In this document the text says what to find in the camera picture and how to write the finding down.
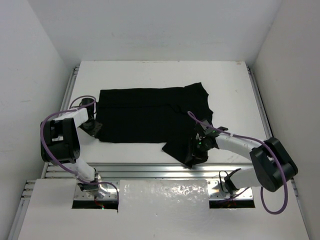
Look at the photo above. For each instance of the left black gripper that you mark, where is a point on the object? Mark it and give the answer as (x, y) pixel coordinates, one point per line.
(91, 125)

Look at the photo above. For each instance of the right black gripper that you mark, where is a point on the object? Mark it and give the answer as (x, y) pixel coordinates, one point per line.
(199, 158)

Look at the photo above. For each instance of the black t shirt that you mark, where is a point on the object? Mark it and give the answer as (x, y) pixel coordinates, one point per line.
(152, 116)

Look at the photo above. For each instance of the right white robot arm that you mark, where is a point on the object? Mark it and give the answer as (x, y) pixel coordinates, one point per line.
(268, 158)

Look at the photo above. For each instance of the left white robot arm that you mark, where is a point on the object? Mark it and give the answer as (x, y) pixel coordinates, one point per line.
(60, 143)

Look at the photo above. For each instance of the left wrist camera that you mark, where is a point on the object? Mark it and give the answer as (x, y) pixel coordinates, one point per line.
(88, 103)

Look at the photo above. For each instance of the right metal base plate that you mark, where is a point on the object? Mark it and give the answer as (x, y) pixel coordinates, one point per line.
(216, 194)

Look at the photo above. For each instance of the metal base plate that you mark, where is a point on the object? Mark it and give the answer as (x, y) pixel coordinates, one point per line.
(101, 192)
(216, 194)

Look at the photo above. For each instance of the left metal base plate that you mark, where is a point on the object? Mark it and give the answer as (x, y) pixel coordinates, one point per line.
(101, 192)

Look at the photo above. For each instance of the aluminium rail frame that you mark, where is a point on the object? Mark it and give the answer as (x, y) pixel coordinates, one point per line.
(232, 97)

